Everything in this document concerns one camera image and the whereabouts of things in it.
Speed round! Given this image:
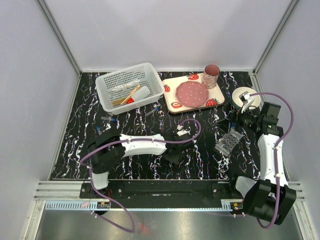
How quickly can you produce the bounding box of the white perforated plastic basket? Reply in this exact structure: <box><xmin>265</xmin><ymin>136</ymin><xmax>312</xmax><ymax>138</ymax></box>
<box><xmin>95</xmin><ymin>62</ymin><xmax>165</xmax><ymax>115</ymax></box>

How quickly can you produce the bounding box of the white squeeze bottle red cap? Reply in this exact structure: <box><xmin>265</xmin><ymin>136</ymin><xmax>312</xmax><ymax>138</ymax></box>
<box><xmin>126</xmin><ymin>86</ymin><xmax>150</xmax><ymax>104</ymax></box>

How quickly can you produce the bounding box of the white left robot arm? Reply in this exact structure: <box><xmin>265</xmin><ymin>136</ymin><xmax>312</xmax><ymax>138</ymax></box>
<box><xmin>87</xmin><ymin>130</ymin><xmax>193</xmax><ymax>198</ymax></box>

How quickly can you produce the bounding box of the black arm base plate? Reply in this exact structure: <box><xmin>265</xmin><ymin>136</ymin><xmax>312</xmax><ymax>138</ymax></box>
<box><xmin>99</xmin><ymin>179</ymin><xmax>244</xmax><ymax>209</ymax></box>

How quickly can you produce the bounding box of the white paper bowl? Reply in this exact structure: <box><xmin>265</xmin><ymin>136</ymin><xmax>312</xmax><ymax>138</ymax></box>
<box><xmin>231</xmin><ymin>87</ymin><xmax>261</xmax><ymax>110</ymax></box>

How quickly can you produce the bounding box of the controller box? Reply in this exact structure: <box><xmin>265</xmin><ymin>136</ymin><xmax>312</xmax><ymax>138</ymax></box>
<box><xmin>96</xmin><ymin>200</ymin><xmax>111</xmax><ymax>211</ymax></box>
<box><xmin>230</xmin><ymin>202</ymin><xmax>244</xmax><ymax>214</ymax></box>

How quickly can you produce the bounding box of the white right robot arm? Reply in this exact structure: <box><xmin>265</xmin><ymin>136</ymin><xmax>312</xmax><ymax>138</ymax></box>
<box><xmin>215</xmin><ymin>102</ymin><xmax>297</xmax><ymax>225</ymax></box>

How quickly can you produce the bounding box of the pink dotted plate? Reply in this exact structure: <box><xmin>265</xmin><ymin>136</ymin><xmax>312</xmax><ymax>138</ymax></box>
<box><xmin>175</xmin><ymin>80</ymin><xmax>209</xmax><ymax>108</ymax></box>

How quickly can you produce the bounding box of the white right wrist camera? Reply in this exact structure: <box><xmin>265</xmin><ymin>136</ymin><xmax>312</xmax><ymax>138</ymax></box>
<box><xmin>239</xmin><ymin>91</ymin><xmax>255</xmax><ymax>113</ymax></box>

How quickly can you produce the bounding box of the right controller box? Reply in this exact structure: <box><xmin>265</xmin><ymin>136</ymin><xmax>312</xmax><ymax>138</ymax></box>
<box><xmin>230</xmin><ymin>202</ymin><xmax>244</xmax><ymax>214</ymax></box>

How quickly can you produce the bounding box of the clear test tube rack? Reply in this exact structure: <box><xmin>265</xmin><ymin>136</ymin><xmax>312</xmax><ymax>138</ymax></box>
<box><xmin>214</xmin><ymin>129</ymin><xmax>243</xmax><ymax>157</ymax></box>

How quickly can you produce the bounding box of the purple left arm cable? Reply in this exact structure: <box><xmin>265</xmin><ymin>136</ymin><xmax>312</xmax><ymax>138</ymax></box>
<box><xmin>79</xmin><ymin>118</ymin><xmax>202</xmax><ymax>233</ymax></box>

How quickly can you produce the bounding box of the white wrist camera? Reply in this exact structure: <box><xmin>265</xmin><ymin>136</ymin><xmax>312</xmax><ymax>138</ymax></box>
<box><xmin>239</xmin><ymin>91</ymin><xmax>255</xmax><ymax>113</ymax></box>
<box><xmin>176</xmin><ymin>125</ymin><xmax>190</xmax><ymax>139</ymax></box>

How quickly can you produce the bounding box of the left controller box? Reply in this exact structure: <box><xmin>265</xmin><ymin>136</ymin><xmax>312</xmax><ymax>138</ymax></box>
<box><xmin>96</xmin><ymin>200</ymin><xmax>111</xmax><ymax>211</ymax></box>

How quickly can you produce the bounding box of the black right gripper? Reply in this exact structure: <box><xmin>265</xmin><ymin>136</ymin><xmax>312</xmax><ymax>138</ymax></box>
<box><xmin>214</xmin><ymin>103</ymin><xmax>262</xmax><ymax>134</ymax></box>

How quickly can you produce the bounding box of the wooden test tube clamp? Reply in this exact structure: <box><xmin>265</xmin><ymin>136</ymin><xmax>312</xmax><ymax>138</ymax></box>
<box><xmin>120</xmin><ymin>85</ymin><xmax>141</xmax><ymax>105</ymax></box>

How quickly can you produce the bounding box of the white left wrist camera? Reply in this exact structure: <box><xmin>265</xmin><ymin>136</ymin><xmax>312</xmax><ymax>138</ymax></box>
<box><xmin>176</xmin><ymin>125</ymin><xmax>190</xmax><ymax>139</ymax></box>

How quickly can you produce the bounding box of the clear plastic funnel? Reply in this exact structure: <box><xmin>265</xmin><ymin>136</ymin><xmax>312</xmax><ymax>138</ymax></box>
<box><xmin>111</xmin><ymin>80</ymin><xmax>137</xmax><ymax>92</ymax></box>

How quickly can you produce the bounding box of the pink patterned mug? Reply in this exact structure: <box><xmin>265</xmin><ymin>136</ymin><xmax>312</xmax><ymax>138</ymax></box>
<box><xmin>201</xmin><ymin>64</ymin><xmax>220</xmax><ymax>89</ymax></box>

